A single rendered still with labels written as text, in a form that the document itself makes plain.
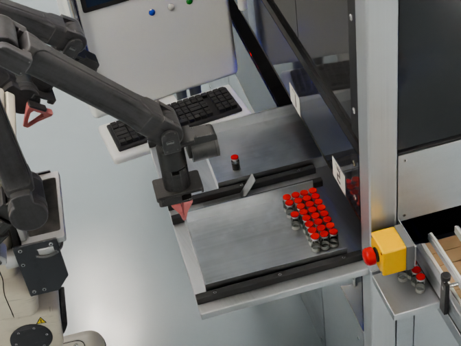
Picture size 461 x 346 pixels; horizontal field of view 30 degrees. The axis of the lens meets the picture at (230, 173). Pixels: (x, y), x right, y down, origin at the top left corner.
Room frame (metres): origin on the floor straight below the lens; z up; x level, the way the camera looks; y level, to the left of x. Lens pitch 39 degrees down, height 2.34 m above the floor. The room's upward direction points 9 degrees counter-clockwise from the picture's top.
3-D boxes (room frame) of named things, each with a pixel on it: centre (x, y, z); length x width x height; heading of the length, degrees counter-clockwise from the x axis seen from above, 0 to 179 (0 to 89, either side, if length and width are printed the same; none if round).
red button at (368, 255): (1.30, -0.27, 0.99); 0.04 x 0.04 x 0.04; 9
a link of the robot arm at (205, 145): (1.42, 0.08, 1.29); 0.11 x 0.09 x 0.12; 100
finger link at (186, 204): (1.41, 0.13, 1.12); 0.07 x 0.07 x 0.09; 8
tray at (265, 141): (1.87, -0.11, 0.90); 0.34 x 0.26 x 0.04; 99
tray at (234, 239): (1.52, -0.05, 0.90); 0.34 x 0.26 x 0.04; 98
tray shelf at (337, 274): (1.69, -0.07, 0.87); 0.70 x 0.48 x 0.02; 9
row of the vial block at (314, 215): (1.53, -0.19, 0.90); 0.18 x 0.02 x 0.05; 8
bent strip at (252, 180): (1.68, 0.01, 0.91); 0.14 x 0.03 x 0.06; 100
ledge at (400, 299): (1.30, -0.36, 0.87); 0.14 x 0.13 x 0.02; 99
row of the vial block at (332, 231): (1.54, -0.21, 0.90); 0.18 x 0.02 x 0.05; 8
